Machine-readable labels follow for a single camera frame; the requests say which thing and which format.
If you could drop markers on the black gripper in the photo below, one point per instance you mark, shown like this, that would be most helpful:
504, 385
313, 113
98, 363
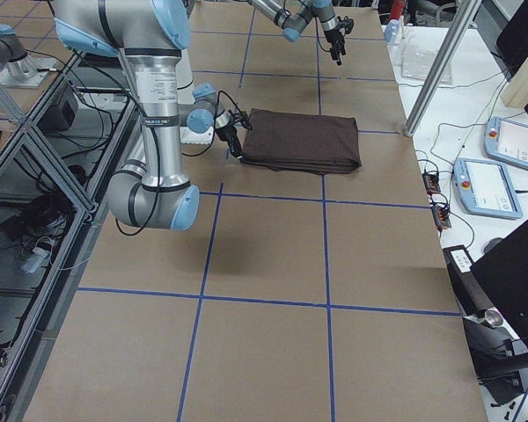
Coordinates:
227, 133
333, 38

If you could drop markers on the brown t-shirt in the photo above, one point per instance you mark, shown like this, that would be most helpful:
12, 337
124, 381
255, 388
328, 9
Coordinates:
319, 144

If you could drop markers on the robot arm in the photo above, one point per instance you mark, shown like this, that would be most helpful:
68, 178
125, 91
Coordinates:
150, 38
292, 25

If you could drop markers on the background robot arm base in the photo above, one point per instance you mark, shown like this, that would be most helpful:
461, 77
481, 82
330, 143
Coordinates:
18, 68

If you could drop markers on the clear plastic bag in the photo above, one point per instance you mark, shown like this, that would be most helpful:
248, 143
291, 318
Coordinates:
416, 61

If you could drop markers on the small electronics board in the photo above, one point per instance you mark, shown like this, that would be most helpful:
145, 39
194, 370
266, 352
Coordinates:
431, 182

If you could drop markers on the far teach pendant tablet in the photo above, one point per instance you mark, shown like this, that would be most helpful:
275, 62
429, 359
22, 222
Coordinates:
507, 141

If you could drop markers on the teach pendant tablet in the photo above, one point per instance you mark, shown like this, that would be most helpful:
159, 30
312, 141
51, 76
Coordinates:
485, 189
507, 141

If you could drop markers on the near teach pendant tablet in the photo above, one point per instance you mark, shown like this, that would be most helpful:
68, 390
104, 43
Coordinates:
485, 189

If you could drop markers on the black label box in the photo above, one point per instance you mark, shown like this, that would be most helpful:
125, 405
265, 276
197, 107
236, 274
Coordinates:
467, 289

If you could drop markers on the metal cup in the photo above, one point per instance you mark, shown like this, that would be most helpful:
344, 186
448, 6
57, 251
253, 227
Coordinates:
492, 318

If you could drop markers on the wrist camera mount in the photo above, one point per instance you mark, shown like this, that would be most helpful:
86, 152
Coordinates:
345, 24
240, 117

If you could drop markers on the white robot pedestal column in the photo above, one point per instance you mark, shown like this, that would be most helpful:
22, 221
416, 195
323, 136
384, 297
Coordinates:
185, 88

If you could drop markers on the aluminium frame post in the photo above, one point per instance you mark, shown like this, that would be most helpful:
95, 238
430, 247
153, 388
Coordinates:
464, 16

